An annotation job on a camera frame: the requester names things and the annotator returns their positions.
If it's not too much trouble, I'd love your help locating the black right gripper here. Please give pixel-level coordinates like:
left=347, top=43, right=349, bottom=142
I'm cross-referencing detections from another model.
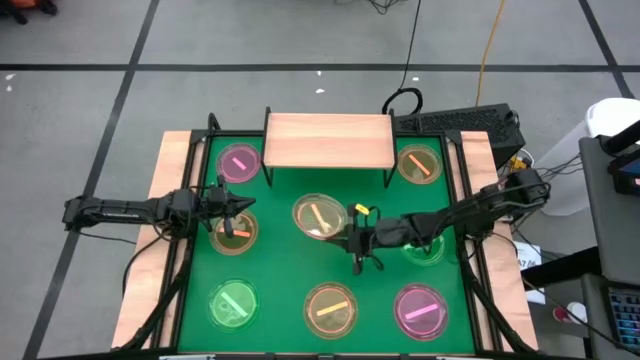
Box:
left=327, top=203, right=389, bottom=276

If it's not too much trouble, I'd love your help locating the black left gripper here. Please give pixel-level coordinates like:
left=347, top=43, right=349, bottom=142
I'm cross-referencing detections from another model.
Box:
left=199, top=174, right=257, bottom=239

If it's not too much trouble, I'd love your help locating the clear dish with orange stick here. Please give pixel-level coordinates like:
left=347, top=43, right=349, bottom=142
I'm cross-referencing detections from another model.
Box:
left=292, top=193, right=349, bottom=241

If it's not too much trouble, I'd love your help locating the orange plate with red strip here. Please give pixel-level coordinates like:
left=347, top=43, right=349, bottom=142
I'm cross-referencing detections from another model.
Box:
left=208, top=209, right=260, bottom=257

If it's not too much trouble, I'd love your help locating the green transparent plate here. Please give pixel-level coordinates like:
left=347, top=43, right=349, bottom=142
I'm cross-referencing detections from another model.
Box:
left=399, top=234, right=448, bottom=267
left=206, top=278, right=261, bottom=333

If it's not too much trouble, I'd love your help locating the large pink transparent plate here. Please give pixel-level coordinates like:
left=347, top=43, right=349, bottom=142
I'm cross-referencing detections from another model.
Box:
left=393, top=283, right=450, bottom=342

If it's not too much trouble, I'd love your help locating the small pink transparent plate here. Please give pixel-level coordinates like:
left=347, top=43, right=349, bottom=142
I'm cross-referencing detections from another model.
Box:
left=215, top=142, right=262, bottom=185

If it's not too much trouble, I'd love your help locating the green table mat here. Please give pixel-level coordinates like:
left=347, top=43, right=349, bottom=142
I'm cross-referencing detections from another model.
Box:
left=177, top=134, right=476, bottom=355

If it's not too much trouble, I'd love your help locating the orange plate with yellow strip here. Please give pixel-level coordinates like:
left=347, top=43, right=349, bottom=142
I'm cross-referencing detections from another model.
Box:
left=303, top=281, right=359, bottom=340

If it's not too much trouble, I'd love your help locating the white paper sheet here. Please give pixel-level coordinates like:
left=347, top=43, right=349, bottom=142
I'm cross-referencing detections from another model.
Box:
left=512, top=240, right=546, bottom=305

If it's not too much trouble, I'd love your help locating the red and white cup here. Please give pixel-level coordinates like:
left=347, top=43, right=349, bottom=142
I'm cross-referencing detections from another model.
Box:
left=552, top=301, right=590, bottom=325

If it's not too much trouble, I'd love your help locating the black tablet screen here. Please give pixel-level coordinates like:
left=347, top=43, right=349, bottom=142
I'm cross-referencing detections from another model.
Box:
left=607, top=152, right=640, bottom=197

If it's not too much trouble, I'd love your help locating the orange and black chair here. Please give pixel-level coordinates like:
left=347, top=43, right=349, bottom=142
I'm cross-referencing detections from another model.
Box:
left=0, top=0, right=59, bottom=25

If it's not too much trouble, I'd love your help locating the black keyboard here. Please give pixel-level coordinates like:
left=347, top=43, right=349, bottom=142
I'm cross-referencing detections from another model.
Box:
left=604, top=287, right=640, bottom=354

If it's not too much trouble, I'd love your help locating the white bin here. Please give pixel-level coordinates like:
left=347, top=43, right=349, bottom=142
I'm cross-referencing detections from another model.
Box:
left=542, top=97, right=640, bottom=217

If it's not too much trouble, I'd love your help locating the wooden shelf with black frame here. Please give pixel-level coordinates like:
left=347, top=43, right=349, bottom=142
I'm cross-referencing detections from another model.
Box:
left=262, top=106, right=397, bottom=190

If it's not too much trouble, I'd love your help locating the black cable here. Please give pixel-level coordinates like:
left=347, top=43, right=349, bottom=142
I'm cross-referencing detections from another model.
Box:
left=381, top=0, right=425, bottom=117

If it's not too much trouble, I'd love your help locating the yellow cable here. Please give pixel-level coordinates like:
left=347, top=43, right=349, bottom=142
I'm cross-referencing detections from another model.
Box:
left=474, top=0, right=509, bottom=107

